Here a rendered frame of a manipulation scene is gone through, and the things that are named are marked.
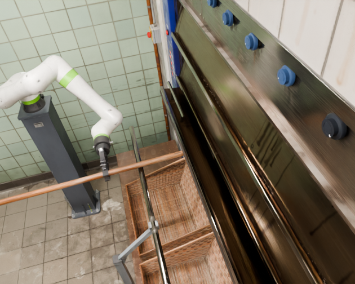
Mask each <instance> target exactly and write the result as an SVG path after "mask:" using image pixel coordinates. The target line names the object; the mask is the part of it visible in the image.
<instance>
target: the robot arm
mask: <svg viewBox="0 0 355 284"><path fill-rule="evenodd" d="M54 81H56V82H58V83H59V84H60V85H62V86H63V87H64V88H65V89H66V90H68V91H69V92H71V93H72V94H73V95H75V96H76V97H77V98H79V99H80V100H82V101H83V102H84V103H85V104H86V105H88V106H89V107H90V108H91V109H92V110H93V111H94V112H95V113H96V114H98V115H99V116H100V117H101V120H100V121H99V122H98V123H97V124H95V125H94V126H93V127H92V129H91V135H92V137H93V140H94V146H93V148H95V150H96V153H97V155H98V156H100V161H101V165H100V166H101V167H102V172H103V177H105V178H104V179H105V181H109V180H110V176H109V173H108V170H109V162H108V154H109V153H110V146H111V143H113V142H110V140H109V135H110V134H111V133H112V132H113V131H114V130H115V129H116V128H117V127H118V126H119V125H120V124H121V123H122V121H123V115H122V113H121V112H120V111H119V110H118V109H116V108H115V107H113V106H112V105H110V104H109V103H108V102H107V101H106V100H104V99H103V98H102V97H101V96H100V95H99V94H98V93H97V92H96V91H95V90H94V89H93V88H92V87H91V86H90V85H89V84H88V83H87V82H86V81H85V80H84V79H83V78H82V77H81V75H80V74H78V73H77V72H76V71H75V70H74V69H73V68H72V67H71V66H70V65H69V64H68V63H67V62H66V61H65V60H64V59H63V58H62V57H59V56H56V55H52V56H49V57H48V58H47V59H46V60H45V61H44V62H42V63H41V64H40V65H39V66H37V67H36V68H34V69H32V70H31V71H29V72H20V73H16V74H14V75H13V76H12V77H11V78H10V79H9V80H8V81H7V82H5V83H4V84H3V85H1V86H0V109H8V108H10V107H12V106H13V105H14V104H16V103H17V102H18V101H19V100H20V101H21V102H22V104H23V110H24V112H26V113H35V112H37V111H39V110H41V109H43V108H44V106H45V105H46V103H45V101H44V100H43V98H44V94H41V93H42V92H44V91H45V90H46V88H47V87H48V86H49V85H50V84H51V83H52V82H54ZM106 176H107V177H106Z"/></svg>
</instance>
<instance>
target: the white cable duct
mask: <svg viewBox="0 0 355 284"><path fill-rule="evenodd" d="M156 3H157V11H158V20H159V28H160V32H161V41H162V49H163V57H164V62H165V70H166V78H167V81H170V75H169V69H168V61H167V52H166V44H165V35H164V30H163V21H162V13H161V4H160V0H156ZM174 137H175V141H176V144H177V147H178V148H179V146H178V139H177V136H176V133H175V131H174Z"/></svg>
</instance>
